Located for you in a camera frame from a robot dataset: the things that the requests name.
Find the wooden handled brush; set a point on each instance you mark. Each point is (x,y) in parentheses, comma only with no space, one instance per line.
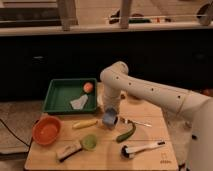
(64,152)

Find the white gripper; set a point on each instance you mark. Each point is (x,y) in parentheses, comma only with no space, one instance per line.
(111,98)

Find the metal spoon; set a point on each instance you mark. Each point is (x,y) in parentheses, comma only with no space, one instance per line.
(125,120)

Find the white dish brush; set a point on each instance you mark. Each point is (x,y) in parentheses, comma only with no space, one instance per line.
(130,152)

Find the yellow banana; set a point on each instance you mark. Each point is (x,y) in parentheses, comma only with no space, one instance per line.
(84,124)

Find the green cucumber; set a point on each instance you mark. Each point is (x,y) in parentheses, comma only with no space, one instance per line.
(126,135)

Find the orange ball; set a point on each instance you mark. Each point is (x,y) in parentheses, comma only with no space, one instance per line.
(88,87)

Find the green plastic cup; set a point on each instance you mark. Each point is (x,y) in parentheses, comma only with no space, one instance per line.
(89,142)

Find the small metal cup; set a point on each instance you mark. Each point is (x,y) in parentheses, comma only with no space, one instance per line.
(112,121)

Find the white plastic cup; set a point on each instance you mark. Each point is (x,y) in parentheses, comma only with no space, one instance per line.
(99,100)

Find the orange bowl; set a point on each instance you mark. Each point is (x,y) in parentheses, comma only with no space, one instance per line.
(46,130)

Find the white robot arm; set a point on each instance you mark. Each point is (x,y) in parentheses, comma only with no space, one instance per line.
(193,106)

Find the green plastic tray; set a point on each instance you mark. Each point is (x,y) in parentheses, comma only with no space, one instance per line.
(62,91)

